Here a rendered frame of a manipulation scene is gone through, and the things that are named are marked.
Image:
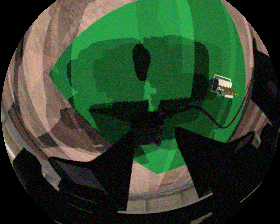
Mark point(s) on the green circuit board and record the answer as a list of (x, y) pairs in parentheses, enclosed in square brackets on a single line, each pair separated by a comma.
[(157, 53)]

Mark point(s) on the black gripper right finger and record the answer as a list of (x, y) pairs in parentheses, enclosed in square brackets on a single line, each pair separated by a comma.
[(206, 158)]

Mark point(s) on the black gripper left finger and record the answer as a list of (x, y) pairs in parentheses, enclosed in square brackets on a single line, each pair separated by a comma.
[(110, 172)]

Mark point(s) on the black cable with plug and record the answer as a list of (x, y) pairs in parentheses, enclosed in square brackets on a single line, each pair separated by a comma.
[(147, 127)]

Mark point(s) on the black rectangular block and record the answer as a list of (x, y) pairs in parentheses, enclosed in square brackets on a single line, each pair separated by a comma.
[(266, 92)]

